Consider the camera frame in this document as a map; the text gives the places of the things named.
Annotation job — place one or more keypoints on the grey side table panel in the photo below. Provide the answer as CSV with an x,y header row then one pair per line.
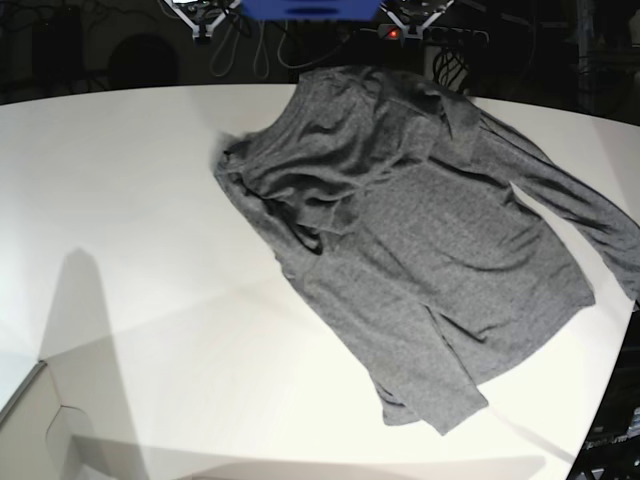
x,y
36,442

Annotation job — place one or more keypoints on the blue plastic box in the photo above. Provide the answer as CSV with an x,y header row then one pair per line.
x,y
275,10

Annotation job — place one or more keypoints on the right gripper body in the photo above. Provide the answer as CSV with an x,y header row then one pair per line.
x,y
201,17

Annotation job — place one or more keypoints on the black power strip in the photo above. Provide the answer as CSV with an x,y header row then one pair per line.
x,y
435,35

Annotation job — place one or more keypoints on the grey long-sleeve t-shirt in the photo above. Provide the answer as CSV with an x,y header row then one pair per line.
x,y
393,208

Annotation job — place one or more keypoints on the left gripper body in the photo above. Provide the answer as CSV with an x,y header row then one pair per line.
x,y
410,19

